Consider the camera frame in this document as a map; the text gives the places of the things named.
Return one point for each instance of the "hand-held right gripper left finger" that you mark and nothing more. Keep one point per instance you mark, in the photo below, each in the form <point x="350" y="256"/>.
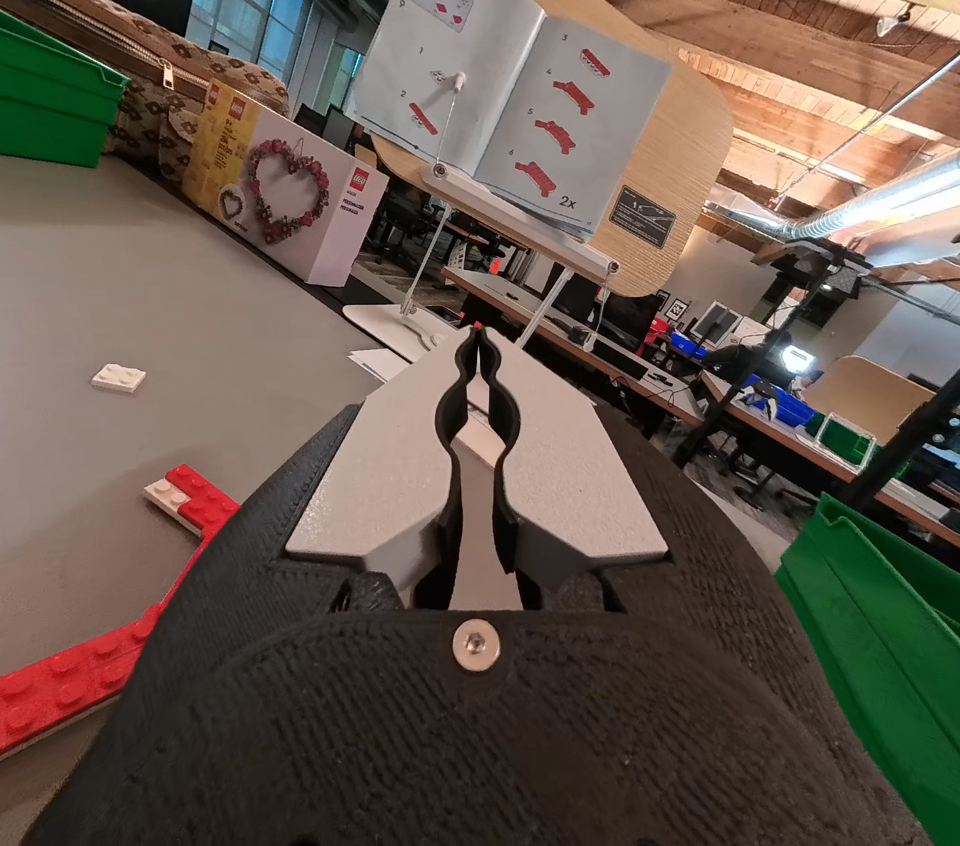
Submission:
<point x="367" y="478"/>

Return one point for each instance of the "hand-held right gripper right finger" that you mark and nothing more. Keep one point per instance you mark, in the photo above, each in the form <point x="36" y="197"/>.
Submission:
<point x="581" y="486"/>

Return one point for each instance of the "small white lego plate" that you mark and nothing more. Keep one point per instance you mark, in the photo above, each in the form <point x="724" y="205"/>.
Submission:
<point x="118" y="379"/>

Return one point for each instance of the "red lego plate assembly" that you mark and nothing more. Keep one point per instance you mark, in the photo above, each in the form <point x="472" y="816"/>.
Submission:
<point x="45" y="696"/>

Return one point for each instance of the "lego set box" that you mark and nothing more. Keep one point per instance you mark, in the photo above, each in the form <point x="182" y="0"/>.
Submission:
<point x="330" y="238"/>

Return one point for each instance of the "lego instruction booklet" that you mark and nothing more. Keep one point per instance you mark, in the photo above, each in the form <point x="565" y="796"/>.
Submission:
<point x="480" y="73"/>

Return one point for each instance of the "white paper sheet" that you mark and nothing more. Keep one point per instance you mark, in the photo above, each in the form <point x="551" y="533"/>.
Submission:
<point x="382" y="364"/>

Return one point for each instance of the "blue storage bin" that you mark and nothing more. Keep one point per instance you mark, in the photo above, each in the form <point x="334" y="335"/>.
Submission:
<point x="688" y="345"/>
<point x="784" y="405"/>

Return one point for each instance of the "computer monitor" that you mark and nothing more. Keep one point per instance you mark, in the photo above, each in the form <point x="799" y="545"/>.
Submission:
<point x="712" y="319"/>

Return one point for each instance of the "small green storage box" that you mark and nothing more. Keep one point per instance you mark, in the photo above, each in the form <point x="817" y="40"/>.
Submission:
<point x="844" y="441"/>

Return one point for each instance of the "beige desk divider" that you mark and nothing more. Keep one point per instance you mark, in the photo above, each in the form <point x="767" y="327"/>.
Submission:
<point x="870" y="388"/>

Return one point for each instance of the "black mounted equipment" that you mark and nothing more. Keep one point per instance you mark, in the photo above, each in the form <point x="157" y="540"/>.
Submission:
<point x="817" y="261"/>

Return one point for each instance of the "black tripod stand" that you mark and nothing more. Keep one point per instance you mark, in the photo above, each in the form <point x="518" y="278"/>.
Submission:
<point x="907" y="452"/>

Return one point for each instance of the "brown patterned bag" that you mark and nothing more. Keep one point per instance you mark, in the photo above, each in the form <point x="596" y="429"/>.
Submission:
<point x="150" y="103"/>

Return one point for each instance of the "ceiling track light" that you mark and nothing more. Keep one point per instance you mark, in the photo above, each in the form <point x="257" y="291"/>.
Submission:
<point x="894" y="22"/>

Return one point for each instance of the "silver ventilation duct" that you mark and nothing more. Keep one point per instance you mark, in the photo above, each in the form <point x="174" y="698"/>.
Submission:
<point x="900" y="193"/>

